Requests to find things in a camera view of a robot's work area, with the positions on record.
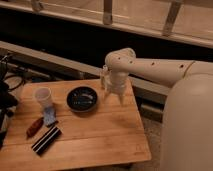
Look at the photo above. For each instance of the brown wooden handle tool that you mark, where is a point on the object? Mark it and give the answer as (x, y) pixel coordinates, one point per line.
(33, 129)

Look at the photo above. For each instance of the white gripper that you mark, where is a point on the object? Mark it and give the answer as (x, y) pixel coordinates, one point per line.
(113, 82)

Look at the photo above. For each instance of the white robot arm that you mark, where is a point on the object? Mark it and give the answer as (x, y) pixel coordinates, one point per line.
(187, 128)

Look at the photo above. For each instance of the black equipment with cables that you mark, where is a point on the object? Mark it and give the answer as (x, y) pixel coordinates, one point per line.
(6, 99)

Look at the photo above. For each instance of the dark ceramic bowl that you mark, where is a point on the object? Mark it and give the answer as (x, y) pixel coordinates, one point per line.
(82, 99)

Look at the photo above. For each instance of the metal window railing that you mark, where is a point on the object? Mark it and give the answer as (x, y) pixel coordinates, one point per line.
(187, 21)

